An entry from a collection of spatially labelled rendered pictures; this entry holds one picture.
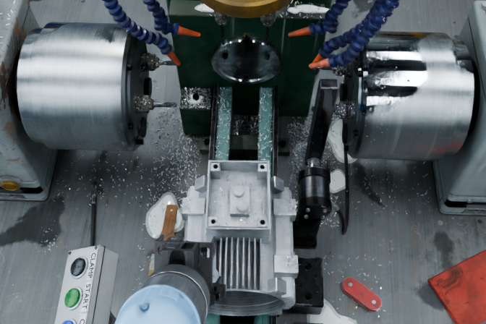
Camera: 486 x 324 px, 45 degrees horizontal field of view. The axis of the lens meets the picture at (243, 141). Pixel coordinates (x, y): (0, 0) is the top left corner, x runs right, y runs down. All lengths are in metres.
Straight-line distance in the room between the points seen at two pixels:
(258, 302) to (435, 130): 0.44
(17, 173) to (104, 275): 0.38
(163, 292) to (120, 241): 0.77
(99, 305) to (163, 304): 0.47
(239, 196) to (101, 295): 0.27
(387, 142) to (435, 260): 0.33
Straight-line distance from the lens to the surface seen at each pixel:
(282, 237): 0.99
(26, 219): 1.37
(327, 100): 0.94
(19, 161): 1.24
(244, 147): 1.32
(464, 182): 1.25
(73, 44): 1.11
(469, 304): 1.30
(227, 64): 1.25
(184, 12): 1.16
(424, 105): 1.08
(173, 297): 0.53
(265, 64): 1.24
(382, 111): 1.06
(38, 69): 1.11
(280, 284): 0.94
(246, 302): 1.08
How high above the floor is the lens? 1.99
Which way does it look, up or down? 60 degrees down
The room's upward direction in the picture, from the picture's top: straight up
